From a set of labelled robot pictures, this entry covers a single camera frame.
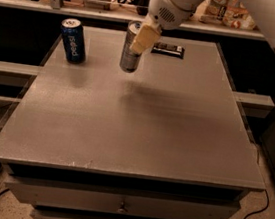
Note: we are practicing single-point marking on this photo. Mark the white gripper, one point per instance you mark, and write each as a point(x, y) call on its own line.
point(164, 13)

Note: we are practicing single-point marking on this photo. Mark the silver redbull can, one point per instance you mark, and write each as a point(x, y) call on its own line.
point(129, 59)

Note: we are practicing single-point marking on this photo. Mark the blue pepsi can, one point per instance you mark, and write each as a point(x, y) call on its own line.
point(73, 40)

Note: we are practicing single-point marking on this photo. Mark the dark snack bar wrapper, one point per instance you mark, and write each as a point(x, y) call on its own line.
point(168, 50)

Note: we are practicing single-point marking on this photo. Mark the snack chips bag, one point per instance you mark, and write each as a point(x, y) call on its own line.
point(230, 13)

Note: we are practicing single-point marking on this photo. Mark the grey drawer cabinet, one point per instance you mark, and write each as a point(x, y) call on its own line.
point(90, 141)

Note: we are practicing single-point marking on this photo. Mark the upper drawer with knob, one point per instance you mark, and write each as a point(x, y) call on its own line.
point(66, 195)

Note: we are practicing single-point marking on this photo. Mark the metal shelf rail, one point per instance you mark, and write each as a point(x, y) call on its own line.
point(90, 11)

